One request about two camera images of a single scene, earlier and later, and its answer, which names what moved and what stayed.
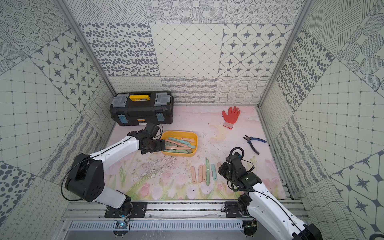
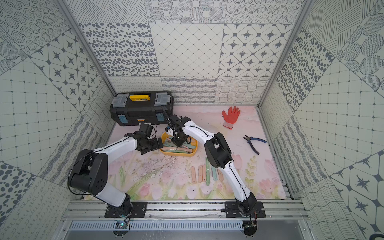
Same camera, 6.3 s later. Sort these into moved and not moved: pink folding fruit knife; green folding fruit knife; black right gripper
Moved: black right gripper
Not moved: green folding fruit knife; pink folding fruit knife
